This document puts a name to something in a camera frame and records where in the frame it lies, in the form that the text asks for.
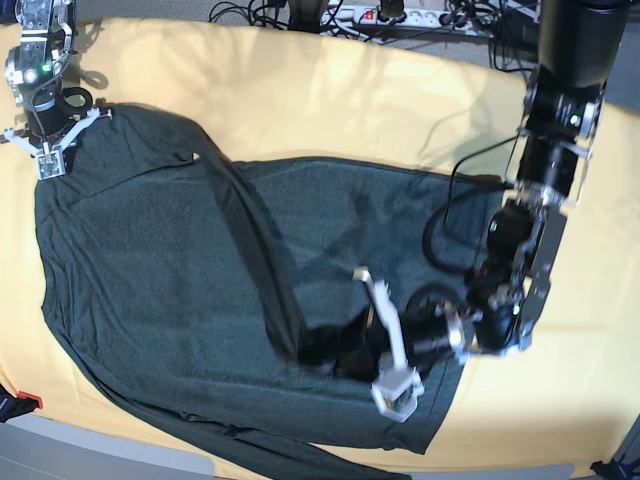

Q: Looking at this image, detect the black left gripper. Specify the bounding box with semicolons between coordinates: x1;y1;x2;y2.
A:
369;284;466;375

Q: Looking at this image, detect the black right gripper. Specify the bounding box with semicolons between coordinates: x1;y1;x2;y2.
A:
22;87;93;148

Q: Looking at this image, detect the dark green long-sleeve shirt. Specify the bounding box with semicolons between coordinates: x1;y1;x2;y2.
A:
33;103;506;480

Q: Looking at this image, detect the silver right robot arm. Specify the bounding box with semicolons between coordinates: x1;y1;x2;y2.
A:
5;1;93;148

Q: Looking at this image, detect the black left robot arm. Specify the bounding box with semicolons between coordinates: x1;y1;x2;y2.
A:
358;1;632;372

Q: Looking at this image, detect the yellow table cloth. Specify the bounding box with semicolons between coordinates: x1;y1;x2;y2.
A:
1;19;639;477

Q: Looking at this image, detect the black table clamp right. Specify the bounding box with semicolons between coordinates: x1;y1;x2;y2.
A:
590;460;639;480

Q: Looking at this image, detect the red and black clamp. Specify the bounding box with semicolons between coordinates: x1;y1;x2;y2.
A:
0;386;43;423

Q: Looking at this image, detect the white power strip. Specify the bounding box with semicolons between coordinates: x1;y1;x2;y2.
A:
321;1;486;38

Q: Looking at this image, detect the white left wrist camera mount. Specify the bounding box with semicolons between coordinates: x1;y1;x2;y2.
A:
353;266;424;423

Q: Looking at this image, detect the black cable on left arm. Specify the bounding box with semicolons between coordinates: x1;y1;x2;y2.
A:
422;132;524;274

